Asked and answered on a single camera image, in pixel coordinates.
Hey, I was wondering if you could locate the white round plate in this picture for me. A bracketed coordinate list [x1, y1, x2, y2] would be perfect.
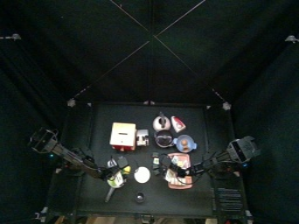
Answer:
[134, 166, 153, 184]

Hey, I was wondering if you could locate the pink silver toy kettle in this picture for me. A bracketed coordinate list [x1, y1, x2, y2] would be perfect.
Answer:
[153, 111, 174, 132]

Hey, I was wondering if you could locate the dark toy cooking pot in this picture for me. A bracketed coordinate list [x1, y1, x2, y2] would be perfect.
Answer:
[154, 129, 175, 149]

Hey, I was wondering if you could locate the grey toy knife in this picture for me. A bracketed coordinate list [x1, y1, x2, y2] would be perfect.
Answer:
[105, 186, 118, 203]

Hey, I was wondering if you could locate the blue toy pan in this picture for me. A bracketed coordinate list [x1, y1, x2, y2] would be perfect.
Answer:
[173, 134, 200, 154]

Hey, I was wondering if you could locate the white card with print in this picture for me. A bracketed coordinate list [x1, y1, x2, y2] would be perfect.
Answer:
[170, 155, 183, 166]
[163, 169, 179, 184]

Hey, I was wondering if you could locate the pink tray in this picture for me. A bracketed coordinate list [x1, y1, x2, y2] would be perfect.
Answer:
[166, 152, 194, 190]

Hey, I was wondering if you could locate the cream and red toy toaster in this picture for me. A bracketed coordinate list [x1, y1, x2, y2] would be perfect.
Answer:
[109, 122, 138, 152]

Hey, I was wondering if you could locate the small silver toy coffee machine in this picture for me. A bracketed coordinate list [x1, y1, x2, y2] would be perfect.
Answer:
[135, 129, 151, 147]

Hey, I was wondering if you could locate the white and red toy iron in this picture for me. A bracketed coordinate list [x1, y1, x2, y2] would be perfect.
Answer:
[171, 115, 187, 134]

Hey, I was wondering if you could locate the toy corn with green husk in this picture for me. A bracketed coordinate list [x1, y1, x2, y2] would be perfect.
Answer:
[107, 164, 133, 189]

